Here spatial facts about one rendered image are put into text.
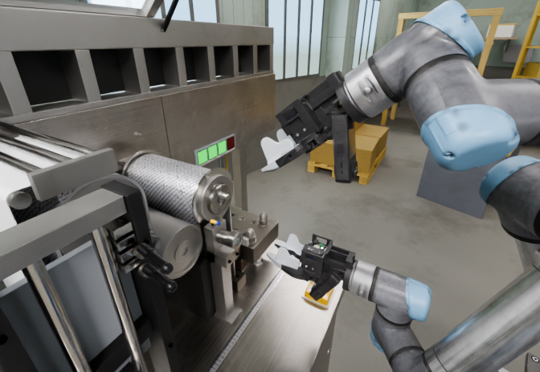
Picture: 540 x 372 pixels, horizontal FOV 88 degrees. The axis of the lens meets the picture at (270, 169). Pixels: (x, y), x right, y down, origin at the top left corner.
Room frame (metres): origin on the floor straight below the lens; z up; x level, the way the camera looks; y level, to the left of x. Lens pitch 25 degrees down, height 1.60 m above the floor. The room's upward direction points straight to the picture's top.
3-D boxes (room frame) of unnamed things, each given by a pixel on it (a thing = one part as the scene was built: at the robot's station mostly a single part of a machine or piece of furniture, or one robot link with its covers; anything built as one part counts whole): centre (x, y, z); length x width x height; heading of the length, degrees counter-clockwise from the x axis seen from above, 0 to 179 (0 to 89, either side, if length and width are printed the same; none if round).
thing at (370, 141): (3.68, -1.14, 0.36); 1.31 x 0.99 x 0.73; 138
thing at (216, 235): (0.53, 0.11, 1.05); 0.06 x 0.05 x 0.31; 60
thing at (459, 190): (2.93, -2.34, 0.35); 1.31 x 0.68 x 0.70; 133
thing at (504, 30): (5.92, -4.42, 1.76); 0.42 x 0.35 x 0.23; 48
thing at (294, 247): (0.58, -0.06, 1.11); 0.09 x 0.03 x 0.06; 51
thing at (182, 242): (0.54, 0.30, 1.17); 0.26 x 0.12 x 0.12; 60
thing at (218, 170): (0.58, 0.14, 1.25); 0.15 x 0.01 x 0.15; 150
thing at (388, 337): (0.41, -0.27, 1.01); 0.11 x 0.08 x 0.11; 5
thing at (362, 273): (0.46, -0.20, 1.11); 0.08 x 0.05 x 0.08; 150
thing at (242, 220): (0.82, 0.18, 1.00); 0.40 x 0.16 x 0.06; 60
